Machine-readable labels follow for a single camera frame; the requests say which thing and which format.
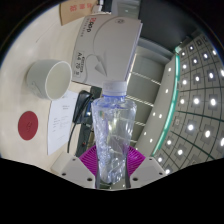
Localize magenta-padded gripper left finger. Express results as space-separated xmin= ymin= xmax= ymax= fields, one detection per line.
xmin=49 ymin=144 xmax=100 ymax=190

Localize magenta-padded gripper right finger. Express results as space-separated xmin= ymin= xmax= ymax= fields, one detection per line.
xmin=124 ymin=146 xmax=168 ymax=190

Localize clear plastic water bottle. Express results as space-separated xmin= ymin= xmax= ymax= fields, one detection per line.
xmin=90 ymin=80 xmax=138 ymax=185

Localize white printed paper sheet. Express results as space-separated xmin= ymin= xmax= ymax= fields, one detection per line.
xmin=46 ymin=89 xmax=79 ymax=157

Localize black desk console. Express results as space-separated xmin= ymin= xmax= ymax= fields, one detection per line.
xmin=68 ymin=86 xmax=103 ymax=158

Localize flat round red coaster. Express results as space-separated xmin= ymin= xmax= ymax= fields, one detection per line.
xmin=17 ymin=110 xmax=39 ymax=141

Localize round ceiling lights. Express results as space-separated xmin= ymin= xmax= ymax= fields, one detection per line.
xmin=146 ymin=31 xmax=224 ymax=176

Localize white ceramic mug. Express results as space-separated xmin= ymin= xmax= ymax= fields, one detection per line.
xmin=25 ymin=59 xmax=73 ymax=102

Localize white copy paper box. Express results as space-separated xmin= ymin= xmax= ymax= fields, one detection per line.
xmin=71 ymin=13 xmax=144 ymax=88

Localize brown paper envelope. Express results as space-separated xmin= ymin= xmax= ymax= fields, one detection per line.
xmin=59 ymin=0 xmax=99 ymax=27

